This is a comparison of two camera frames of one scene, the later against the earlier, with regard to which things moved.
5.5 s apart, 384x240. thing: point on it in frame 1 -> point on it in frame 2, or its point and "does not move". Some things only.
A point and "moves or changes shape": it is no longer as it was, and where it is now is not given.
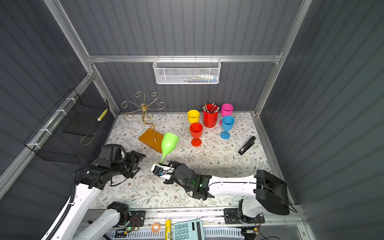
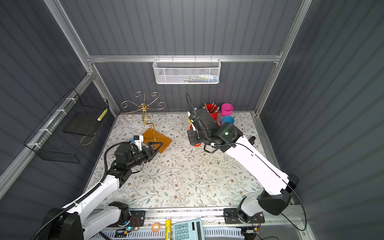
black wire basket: (65, 133) does not move
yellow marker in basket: (100, 117) does not move
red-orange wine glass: (196, 130) moves or changes shape
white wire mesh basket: (187, 71) does not move
